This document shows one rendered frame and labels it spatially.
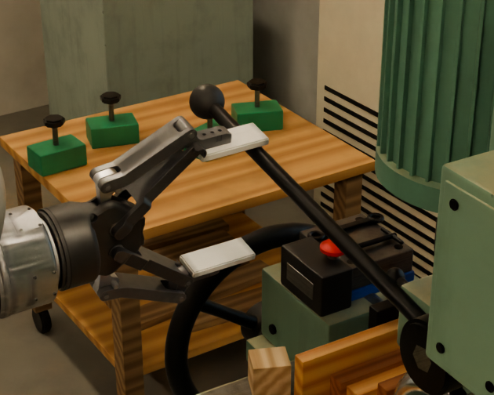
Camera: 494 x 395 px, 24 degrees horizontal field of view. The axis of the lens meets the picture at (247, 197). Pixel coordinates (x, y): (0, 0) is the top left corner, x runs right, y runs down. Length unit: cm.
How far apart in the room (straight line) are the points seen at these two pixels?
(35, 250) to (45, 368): 182
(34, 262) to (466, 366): 38
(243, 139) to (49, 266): 21
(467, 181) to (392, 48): 25
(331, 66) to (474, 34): 197
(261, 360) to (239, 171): 133
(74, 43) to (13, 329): 88
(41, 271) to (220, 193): 142
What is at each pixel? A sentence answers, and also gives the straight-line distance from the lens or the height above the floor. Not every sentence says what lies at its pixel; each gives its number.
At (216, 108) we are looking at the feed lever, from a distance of 110.
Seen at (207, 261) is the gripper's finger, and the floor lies 105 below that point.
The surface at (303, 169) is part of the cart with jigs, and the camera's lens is 247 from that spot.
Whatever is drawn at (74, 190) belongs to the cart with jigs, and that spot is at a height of 53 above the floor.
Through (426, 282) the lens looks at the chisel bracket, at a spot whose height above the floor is 104.
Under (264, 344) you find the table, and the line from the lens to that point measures 131.
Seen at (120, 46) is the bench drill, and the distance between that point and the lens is 317.
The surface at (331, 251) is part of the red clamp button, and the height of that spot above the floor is 102.
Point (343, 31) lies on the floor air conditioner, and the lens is 278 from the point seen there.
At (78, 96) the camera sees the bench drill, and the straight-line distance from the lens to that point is 339.
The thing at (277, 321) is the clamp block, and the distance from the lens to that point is 128.
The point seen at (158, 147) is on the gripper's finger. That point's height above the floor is 120.
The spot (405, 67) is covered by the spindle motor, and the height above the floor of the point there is 129.
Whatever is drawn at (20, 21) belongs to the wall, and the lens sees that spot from 408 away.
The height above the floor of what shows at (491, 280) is 124.
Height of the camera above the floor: 162
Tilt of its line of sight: 28 degrees down
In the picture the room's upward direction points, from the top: straight up
